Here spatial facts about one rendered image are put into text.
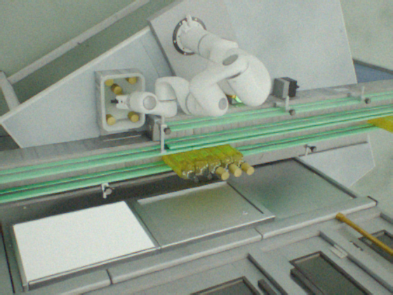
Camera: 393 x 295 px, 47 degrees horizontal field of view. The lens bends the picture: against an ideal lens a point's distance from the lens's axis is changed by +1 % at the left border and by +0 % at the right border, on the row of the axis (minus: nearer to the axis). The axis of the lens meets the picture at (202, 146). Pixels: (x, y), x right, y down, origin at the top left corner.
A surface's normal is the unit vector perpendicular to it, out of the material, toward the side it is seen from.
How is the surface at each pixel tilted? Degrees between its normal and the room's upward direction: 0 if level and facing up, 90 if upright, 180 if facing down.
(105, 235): 90
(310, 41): 0
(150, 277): 90
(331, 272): 90
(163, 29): 3
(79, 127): 0
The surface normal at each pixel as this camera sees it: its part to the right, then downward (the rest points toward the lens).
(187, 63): 0.48, 0.43
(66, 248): 0.05, -0.91
